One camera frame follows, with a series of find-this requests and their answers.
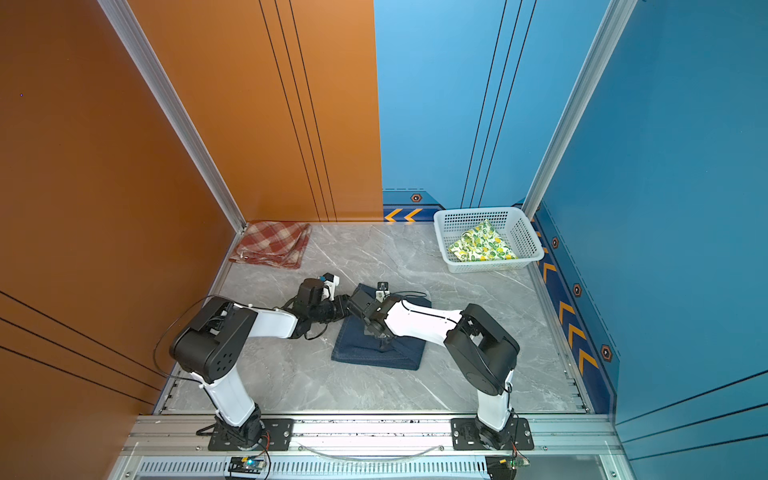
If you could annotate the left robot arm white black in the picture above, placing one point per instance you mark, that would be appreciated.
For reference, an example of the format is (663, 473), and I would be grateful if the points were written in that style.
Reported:
(209, 346)

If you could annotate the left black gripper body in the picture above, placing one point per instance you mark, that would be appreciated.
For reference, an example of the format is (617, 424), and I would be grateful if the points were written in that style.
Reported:
(333, 312)

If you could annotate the right aluminium corner post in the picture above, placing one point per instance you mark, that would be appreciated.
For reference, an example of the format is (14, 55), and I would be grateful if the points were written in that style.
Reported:
(607, 37)

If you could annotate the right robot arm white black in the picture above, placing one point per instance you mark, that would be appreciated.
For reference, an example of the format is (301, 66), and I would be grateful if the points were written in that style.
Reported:
(484, 352)

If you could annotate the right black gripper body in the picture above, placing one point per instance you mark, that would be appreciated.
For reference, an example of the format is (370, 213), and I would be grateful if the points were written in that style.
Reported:
(368, 327)

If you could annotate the left green circuit board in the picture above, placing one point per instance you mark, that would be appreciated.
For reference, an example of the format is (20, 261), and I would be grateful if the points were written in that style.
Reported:
(247, 467)

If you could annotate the dark blue denim skirt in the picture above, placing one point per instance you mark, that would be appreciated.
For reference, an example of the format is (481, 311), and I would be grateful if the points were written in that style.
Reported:
(353, 346)

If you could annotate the aluminium front rail frame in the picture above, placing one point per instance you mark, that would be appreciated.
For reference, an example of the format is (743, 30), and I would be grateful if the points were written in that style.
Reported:
(374, 446)

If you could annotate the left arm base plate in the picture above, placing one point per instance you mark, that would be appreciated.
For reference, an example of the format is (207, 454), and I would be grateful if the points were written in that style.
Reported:
(271, 434)

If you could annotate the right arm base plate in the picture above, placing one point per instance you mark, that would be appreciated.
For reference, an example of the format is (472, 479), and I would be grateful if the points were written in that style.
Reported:
(472, 434)

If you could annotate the right green circuit board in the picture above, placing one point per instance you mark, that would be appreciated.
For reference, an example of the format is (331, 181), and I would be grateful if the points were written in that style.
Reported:
(504, 468)

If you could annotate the white plastic laundry basket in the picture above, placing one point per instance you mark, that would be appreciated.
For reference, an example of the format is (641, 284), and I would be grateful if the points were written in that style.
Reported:
(511, 223)

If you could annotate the left aluminium corner post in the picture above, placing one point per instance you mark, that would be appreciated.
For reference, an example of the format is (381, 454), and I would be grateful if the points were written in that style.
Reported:
(126, 25)

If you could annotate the aluminium corner post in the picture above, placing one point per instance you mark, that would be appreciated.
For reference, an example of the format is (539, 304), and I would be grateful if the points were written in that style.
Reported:
(126, 25)
(607, 37)

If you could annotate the lemon print skirt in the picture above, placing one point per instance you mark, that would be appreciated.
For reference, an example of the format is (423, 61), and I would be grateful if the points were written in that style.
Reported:
(481, 243)

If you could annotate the green circuit board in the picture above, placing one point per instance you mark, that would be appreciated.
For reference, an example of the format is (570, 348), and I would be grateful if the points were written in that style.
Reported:
(504, 468)
(247, 467)

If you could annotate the red plaid skirt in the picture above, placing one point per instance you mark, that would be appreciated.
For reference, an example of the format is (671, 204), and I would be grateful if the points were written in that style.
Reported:
(273, 243)

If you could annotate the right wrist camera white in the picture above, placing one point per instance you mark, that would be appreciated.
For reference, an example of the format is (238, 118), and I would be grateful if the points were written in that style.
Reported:
(382, 291)

